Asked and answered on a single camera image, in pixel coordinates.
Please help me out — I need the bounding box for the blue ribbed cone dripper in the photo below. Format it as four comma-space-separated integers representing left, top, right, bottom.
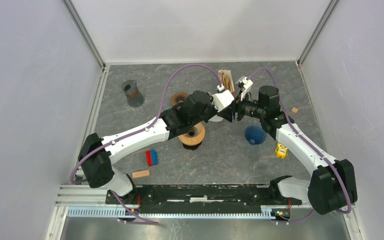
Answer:
244, 125, 267, 145

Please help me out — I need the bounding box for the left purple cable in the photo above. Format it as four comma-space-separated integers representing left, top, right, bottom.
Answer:
69, 63, 224, 226

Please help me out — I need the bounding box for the light wooden ring holder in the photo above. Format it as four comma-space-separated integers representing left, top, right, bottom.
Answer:
178, 122, 206, 145

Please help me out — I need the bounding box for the grey glass carafe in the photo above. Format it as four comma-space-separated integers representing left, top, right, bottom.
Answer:
122, 80, 145, 108

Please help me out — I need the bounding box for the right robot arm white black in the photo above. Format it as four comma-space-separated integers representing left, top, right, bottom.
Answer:
235, 85, 358, 215

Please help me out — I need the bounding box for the red blue lego brick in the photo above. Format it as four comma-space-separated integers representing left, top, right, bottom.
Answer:
146, 149, 159, 167

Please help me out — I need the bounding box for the purple cable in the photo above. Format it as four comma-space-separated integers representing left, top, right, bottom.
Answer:
69, 63, 224, 226
247, 68, 353, 226

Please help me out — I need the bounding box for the dark wooden ring holder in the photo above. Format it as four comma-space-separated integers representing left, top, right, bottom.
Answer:
170, 92, 189, 108

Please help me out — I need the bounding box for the aluminium frame rail front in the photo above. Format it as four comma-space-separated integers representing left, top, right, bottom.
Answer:
44, 184, 367, 240

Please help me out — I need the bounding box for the long wooden block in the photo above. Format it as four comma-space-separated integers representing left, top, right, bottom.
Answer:
132, 169, 151, 179

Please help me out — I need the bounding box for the yellow owl toy block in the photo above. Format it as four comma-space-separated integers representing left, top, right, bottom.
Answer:
274, 142, 288, 159

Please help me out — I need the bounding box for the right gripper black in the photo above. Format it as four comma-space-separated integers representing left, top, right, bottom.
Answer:
217, 89, 266, 124

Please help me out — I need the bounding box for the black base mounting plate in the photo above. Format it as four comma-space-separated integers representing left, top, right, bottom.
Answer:
122, 184, 302, 214

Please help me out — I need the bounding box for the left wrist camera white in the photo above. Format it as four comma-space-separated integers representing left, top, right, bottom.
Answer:
210, 85, 235, 112

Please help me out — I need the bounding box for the white paper coffee filter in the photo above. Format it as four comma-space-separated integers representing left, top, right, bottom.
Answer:
208, 114, 224, 123

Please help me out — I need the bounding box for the brown paper filters stack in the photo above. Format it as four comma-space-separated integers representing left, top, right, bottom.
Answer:
218, 69, 235, 95

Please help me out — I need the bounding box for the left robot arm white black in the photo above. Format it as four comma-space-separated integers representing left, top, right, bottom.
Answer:
78, 90, 235, 204

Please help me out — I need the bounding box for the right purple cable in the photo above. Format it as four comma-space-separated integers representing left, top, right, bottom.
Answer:
247, 68, 353, 226

